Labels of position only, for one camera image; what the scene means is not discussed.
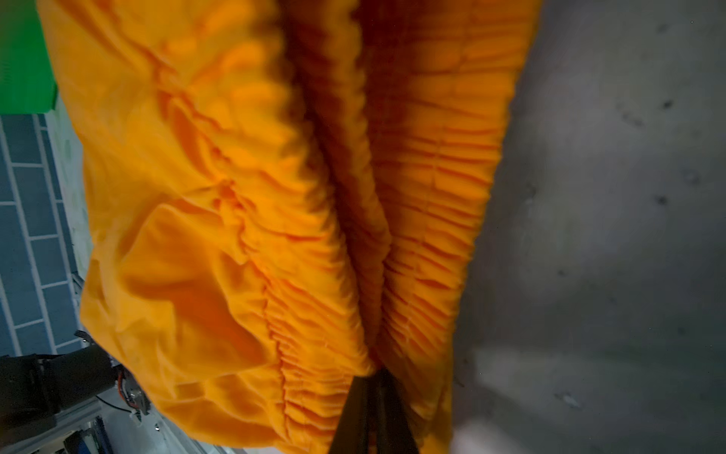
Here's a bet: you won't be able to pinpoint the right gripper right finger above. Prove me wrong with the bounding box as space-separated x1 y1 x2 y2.
372 369 420 454

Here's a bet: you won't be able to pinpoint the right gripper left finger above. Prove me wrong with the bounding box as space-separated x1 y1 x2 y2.
328 376 372 454

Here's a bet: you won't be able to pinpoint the orange shorts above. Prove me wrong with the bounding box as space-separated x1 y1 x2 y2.
37 1 541 453

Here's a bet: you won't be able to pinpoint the green plastic basket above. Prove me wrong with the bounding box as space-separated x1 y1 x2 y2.
1 0 57 115

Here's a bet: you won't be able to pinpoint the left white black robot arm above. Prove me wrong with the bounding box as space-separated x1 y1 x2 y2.
1 344 151 448

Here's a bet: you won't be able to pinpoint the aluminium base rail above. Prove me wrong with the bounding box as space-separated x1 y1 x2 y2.
1 397 236 453

